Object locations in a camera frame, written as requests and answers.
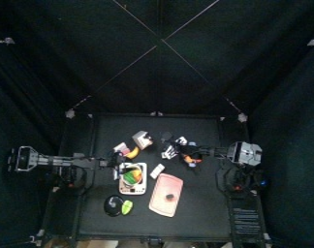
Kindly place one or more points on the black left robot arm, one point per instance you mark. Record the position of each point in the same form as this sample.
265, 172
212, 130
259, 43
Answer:
59, 160

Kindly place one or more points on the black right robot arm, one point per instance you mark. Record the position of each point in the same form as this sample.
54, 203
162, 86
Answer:
232, 152

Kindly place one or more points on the small blue toy piece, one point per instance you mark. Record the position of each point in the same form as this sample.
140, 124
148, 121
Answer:
192, 164

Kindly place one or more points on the orange toy food piece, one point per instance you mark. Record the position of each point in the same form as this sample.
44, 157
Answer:
138, 176

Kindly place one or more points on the lime green toy piece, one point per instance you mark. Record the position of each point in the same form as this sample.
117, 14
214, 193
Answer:
126, 207

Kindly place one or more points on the dark toy sushi piece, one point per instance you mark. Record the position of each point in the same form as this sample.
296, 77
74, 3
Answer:
169, 196

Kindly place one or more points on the yellow toy banana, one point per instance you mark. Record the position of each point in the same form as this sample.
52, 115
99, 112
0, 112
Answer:
133, 153

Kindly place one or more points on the pink and white box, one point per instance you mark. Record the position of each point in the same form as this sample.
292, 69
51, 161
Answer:
121, 148

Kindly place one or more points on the orange toy carrot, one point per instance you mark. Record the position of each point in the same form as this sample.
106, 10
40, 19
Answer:
190, 159

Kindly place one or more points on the white bowl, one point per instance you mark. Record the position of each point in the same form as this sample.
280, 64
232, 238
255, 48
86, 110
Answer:
138, 171

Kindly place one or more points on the green toy vegetable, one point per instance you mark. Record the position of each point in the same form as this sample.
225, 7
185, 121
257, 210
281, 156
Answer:
130, 177

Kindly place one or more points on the white toy toaster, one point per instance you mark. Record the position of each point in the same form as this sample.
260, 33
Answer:
142, 139

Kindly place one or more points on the small white rectangular block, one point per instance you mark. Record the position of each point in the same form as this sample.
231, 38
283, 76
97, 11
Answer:
157, 171

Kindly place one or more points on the pink plastic cutting board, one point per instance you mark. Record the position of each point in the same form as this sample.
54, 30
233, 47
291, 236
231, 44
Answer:
165, 185

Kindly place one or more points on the black round dish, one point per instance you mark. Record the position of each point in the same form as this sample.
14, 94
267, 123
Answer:
111, 206

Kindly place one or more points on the black labelled side panel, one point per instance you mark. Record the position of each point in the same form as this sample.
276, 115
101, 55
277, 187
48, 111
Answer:
247, 218

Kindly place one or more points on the grey frame middle bracket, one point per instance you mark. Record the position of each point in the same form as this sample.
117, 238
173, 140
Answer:
156, 113

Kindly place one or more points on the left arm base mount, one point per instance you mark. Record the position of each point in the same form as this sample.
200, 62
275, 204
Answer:
70, 176

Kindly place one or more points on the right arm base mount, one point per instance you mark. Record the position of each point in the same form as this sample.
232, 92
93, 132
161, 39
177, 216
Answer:
239, 179

